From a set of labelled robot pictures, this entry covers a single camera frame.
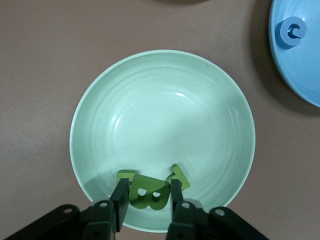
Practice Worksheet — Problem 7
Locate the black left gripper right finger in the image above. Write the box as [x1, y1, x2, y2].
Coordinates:
[166, 178, 272, 240]

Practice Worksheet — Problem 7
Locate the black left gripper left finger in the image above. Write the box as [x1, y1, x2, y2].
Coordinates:
[4, 177, 131, 240]

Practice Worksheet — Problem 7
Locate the green foam letter p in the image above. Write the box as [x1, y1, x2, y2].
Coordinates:
[166, 163, 191, 191]

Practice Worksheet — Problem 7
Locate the green foam letter n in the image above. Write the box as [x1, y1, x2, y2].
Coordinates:
[116, 169, 138, 186]

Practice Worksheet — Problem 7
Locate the green foam letter B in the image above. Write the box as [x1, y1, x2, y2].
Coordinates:
[129, 174, 171, 211]

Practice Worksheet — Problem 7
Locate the blue foam letter e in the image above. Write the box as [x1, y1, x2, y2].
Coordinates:
[274, 15, 308, 50]

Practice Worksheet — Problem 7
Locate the pale green plate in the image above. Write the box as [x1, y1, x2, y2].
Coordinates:
[69, 49, 256, 233]

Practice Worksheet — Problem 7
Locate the blue plate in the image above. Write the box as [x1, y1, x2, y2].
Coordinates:
[268, 0, 320, 108]

